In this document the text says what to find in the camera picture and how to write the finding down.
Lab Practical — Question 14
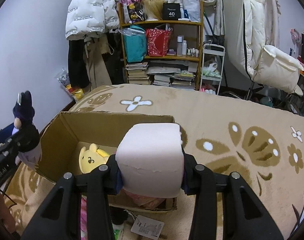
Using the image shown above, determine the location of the purple witch doll plush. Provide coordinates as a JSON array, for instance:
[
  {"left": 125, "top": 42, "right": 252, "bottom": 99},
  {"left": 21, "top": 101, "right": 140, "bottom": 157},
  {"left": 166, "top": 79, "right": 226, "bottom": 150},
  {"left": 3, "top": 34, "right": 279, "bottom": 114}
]
[{"left": 0, "top": 90, "right": 42, "bottom": 170}]

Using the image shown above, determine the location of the green tissue pack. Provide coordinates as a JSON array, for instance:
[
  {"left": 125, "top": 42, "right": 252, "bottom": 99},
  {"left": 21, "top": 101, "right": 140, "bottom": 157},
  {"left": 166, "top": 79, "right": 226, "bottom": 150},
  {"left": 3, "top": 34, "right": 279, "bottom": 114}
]
[{"left": 112, "top": 223, "right": 124, "bottom": 240}]

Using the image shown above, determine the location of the pink bear plush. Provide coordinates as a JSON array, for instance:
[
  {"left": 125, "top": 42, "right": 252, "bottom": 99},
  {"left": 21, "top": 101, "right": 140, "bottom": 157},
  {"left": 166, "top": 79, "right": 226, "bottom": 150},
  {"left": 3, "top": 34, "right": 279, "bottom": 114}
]
[{"left": 80, "top": 197, "right": 88, "bottom": 240}]

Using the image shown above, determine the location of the black white panda plush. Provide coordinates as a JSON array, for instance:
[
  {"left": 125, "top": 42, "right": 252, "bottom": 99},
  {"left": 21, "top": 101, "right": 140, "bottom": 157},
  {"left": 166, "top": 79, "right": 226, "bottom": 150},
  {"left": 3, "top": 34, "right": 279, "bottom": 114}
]
[{"left": 110, "top": 206, "right": 131, "bottom": 225}]

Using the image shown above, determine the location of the left hand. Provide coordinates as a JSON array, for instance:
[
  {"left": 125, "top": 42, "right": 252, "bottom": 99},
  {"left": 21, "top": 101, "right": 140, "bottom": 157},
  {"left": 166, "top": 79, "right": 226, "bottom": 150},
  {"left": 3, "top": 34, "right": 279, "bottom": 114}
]
[{"left": 0, "top": 193, "right": 11, "bottom": 231}]

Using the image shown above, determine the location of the cardboard box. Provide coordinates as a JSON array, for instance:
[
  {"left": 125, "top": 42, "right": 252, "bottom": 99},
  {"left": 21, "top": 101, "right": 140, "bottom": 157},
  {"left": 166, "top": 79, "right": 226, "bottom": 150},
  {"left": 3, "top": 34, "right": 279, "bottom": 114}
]
[{"left": 36, "top": 110, "right": 179, "bottom": 214}]

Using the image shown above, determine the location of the yellow bear plush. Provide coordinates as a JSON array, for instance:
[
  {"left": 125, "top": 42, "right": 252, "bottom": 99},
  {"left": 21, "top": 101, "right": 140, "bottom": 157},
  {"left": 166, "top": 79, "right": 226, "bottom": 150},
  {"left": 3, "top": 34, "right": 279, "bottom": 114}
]
[{"left": 79, "top": 144, "right": 110, "bottom": 174}]

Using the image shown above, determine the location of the beige patterned carpet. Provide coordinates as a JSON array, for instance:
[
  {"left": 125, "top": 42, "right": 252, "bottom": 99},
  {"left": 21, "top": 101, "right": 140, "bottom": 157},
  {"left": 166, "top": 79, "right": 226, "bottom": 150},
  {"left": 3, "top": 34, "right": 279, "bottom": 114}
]
[{"left": 2, "top": 83, "right": 304, "bottom": 240}]

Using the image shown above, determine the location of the plastic bag of toys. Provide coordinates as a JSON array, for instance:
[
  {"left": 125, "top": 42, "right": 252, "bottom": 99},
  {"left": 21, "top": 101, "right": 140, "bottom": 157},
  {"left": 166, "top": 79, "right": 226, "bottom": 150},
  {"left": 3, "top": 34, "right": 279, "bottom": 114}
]
[{"left": 55, "top": 68, "right": 85, "bottom": 102}]

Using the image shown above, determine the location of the beige hanging coat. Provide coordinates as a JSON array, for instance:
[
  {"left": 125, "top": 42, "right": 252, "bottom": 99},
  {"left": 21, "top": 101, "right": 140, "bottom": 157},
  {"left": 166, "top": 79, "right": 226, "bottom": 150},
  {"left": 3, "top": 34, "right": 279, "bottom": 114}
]
[{"left": 84, "top": 34, "right": 112, "bottom": 90}]

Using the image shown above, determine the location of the stack of books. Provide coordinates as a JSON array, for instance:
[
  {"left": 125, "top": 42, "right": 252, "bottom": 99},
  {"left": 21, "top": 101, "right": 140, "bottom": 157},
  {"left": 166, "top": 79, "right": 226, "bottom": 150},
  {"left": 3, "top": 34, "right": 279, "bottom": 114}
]
[{"left": 125, "top": 62, "right": 150, "bottom": 85}]

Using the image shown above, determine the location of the white rolling cart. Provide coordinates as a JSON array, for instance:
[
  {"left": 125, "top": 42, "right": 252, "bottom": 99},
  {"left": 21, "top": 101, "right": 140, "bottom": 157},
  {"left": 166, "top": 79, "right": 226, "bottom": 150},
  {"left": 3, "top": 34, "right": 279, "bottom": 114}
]
[{"left": 199, "top": 43, "right": 225, "bottom": 95}]

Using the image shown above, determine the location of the white puffer jacket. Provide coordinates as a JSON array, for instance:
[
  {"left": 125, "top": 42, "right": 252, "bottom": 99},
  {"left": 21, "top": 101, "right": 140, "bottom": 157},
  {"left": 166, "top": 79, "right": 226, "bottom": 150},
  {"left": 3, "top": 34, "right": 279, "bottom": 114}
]
[{"left": 65, "top": 0, "right": 119, "bottom": 41}]

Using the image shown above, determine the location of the teal bag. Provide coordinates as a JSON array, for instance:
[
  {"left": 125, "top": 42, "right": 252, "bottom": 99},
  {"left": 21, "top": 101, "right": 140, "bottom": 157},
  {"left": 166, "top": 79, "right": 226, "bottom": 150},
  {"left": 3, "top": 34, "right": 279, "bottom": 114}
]
[{"left": 119, "top": 25, "right": 147, "bottom": 63}]

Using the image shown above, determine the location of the wooden shelf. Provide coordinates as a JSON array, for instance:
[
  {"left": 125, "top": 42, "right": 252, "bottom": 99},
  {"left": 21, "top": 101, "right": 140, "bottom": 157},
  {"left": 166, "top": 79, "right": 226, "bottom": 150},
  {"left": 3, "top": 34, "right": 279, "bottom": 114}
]
[{"left": 119, "top": 0, "right": 202, "bottom": 89}]

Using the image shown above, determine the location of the red bag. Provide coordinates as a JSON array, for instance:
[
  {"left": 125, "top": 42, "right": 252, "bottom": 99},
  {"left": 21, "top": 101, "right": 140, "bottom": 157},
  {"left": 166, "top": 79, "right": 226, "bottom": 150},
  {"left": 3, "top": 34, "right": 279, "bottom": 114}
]
[{"left": 146, "top": 29, "right": 172, "bottom": 57}]

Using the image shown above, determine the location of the blonde wig head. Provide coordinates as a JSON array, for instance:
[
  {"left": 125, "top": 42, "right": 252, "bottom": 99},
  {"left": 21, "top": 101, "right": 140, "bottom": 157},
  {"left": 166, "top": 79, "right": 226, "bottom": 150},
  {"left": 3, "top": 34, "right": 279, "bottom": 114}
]
[{"left": 142, "top": 0, "right": 165, "bottom": 21}]

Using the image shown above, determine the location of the white padded chair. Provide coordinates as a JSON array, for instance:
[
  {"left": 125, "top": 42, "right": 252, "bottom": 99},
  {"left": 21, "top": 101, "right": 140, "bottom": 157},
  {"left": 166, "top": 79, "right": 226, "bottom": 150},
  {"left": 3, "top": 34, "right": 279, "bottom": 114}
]
[{"left": 223, "top": 0, "right": 304, "bottom": 96}]

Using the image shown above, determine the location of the black box number 40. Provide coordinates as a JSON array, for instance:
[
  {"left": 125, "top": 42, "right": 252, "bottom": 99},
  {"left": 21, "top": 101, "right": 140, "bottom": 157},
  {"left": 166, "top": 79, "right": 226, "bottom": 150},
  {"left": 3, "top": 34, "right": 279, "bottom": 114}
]
[{"left": 162, "top": 3, "right": 181, "bottom": 21}]

